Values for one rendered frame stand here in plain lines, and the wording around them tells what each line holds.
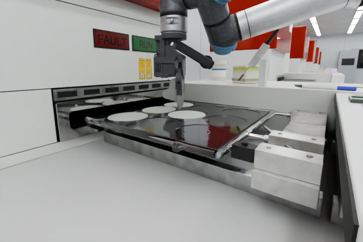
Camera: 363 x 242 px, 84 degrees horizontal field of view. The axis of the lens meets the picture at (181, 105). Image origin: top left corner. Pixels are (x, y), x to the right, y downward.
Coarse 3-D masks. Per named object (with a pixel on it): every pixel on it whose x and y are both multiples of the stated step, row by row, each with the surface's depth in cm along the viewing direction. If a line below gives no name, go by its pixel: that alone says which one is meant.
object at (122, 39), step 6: (96, 30) 54; (96, 36) 54; (102, 36) 55; (108, 36) 57; (114, 36) 58; (120, 36) 60; (126, 36) 61; (96, 42) 54; (102, 42) 55; (108, 42) 57; (114, 42) 58; (120, 42) 60; (126, 42) 62; (126, 48) 62
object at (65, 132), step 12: (108, 96) 58; (120, 96) 61; (132, 96) 65; (144, 96) 69; (156, 96) 74; (60, 108) 48; (72, 108) 50; (84, 108) 52; (60, 120) 48; (60, 132) 48; (72, 132) 50; (84, 132) 53
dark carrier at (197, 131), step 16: (144, 112) 56; (208, 112) 56; (224, 112) 57; (240, 112) 57; (256, 112) 57; (144, 128) 42; (160, 128) 42; (176, 128) 41; (192, 128) 42; (208, 128) 42; (224, 128) 41; (240, 128) 41; (208, 144) 33; (224, 144) 33
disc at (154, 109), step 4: (148, 108) 62; (152, 108) 62; (156, 108) 62; (160, 108) 62; (164, 108) 62; (168, 108) 62; (172, 108) 62; (148, 112) 56; (152, 112) 56; (156, 112) 56; (160, 112) 56; (164, 112) 56
